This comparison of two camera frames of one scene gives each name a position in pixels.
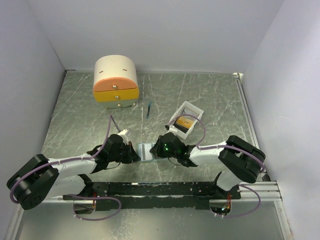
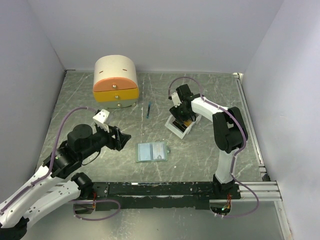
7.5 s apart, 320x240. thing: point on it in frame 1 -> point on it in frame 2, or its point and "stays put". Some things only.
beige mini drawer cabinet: x=115 y=84 stays put
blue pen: x=148 y=112 stays put
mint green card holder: x=143 y=151 stays put
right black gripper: x=156 y=150 -> x=180 y=118
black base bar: x=169 y=195 stays put
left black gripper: x=132 y=156 -> x=120 y=140
